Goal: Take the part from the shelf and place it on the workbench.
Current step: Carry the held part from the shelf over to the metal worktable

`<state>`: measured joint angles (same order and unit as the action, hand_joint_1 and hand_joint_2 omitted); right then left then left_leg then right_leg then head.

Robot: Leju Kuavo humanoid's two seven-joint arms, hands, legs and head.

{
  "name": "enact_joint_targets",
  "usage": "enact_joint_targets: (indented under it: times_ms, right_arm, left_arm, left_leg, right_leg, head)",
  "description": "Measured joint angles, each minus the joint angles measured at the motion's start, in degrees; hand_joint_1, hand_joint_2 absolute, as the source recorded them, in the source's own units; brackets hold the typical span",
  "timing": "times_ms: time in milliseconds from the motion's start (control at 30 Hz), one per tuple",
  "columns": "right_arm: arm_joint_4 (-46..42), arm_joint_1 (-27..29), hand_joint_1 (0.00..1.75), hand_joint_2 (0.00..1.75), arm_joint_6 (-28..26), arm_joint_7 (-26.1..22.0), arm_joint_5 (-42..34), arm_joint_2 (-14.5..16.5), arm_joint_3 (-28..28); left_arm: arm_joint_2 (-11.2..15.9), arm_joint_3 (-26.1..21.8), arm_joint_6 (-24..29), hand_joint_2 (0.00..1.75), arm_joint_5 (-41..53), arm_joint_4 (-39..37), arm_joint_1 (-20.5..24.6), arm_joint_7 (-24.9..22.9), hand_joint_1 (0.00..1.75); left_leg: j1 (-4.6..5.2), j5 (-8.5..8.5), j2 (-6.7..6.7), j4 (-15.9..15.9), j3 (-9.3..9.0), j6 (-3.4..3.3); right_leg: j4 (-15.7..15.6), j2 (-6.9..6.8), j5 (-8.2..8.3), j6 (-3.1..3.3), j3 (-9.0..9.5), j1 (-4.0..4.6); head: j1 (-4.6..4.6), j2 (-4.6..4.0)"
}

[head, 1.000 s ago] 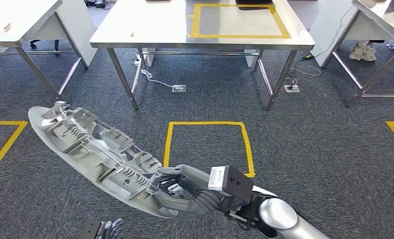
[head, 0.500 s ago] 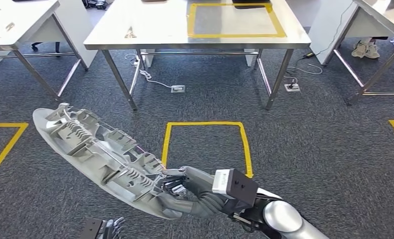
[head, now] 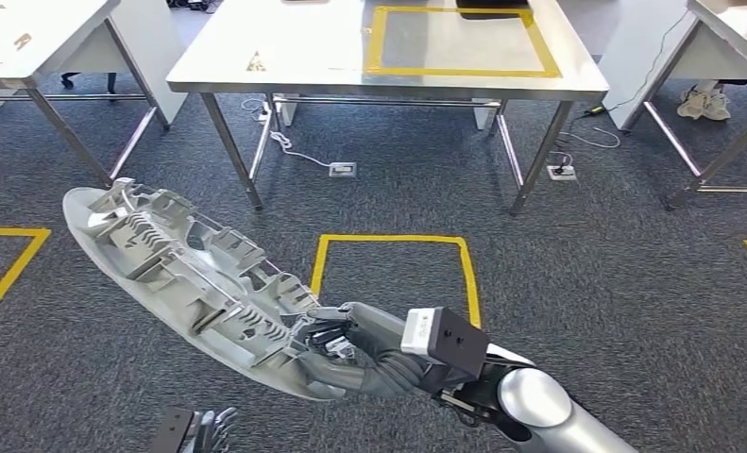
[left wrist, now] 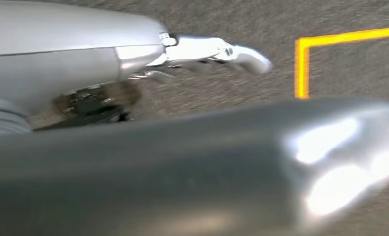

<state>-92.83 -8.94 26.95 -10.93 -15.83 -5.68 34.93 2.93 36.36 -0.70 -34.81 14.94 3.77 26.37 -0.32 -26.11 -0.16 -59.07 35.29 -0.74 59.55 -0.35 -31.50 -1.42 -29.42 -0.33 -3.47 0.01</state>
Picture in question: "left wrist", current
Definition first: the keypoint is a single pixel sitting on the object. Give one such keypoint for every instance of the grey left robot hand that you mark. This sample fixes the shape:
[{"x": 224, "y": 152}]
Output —
[{"x": 83, "y": 49}]

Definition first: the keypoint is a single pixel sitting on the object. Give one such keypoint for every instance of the yellow floor tape square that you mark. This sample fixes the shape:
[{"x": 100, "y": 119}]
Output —
[{"x": 301, "y": 65}]

